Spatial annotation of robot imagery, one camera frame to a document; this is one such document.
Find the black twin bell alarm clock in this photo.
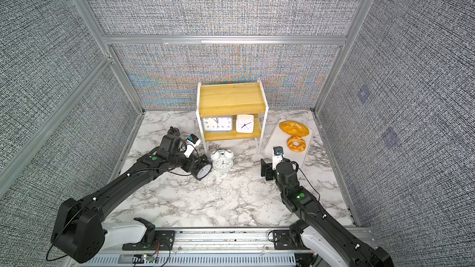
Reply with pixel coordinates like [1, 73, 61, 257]
[190, 155, 212, 180]

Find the white twin bell alarm clock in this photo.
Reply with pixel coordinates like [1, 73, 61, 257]
[210, 150, 235, 171]

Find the grey rectangular alarm clock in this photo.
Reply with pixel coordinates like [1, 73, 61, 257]
[201, 116, 233, 133]

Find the small white square alarm clock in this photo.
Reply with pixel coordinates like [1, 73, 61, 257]
[236, 114, 255, 134]

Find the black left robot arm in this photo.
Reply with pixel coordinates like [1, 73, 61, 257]
[51, 128, 206, 263]

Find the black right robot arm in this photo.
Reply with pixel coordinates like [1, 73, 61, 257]
[261, 159, 394, 267]

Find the white and wood shelf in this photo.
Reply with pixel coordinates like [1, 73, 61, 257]
[195, 80, 269, 153]

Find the white cutting board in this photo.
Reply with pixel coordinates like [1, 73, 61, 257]
[264, 118, 314, 170]

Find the glazed bagel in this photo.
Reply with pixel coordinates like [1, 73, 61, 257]
[286, 136, 307, 153]

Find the oval bread loaf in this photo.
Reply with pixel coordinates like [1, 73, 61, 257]
[279, 121, 310, 137]

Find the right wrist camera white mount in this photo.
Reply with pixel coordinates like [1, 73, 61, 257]
[272, 146, 284, 171]

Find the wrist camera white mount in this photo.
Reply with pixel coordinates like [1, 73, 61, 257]
[272, 146, 284, 171]
[184, 134, 201, 158]

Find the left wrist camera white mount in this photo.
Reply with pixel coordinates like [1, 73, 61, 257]
[184, 134, 201, 158]

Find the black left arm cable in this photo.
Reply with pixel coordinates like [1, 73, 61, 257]
[45, 140, 194, 262]

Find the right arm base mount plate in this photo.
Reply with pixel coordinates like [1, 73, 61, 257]
[267, 230, 310, 250]

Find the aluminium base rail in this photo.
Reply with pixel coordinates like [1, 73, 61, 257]
[84, 227, 331, 267]

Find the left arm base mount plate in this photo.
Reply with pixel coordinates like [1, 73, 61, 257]
[122, 230, 175, 251]

